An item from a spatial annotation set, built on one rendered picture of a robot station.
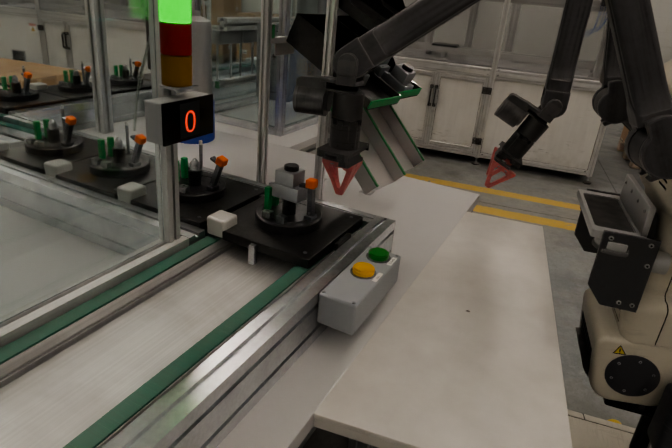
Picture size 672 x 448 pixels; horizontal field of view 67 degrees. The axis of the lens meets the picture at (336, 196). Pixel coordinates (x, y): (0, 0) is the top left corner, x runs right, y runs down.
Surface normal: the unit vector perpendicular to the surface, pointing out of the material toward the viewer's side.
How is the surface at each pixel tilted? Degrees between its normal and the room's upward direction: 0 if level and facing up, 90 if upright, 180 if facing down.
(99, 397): 0
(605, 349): 90
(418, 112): 90
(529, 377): 0
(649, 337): 90
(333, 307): 90
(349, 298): 0
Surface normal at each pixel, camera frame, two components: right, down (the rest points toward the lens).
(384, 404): 0.08, -0.92
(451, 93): -0.31, 0.33
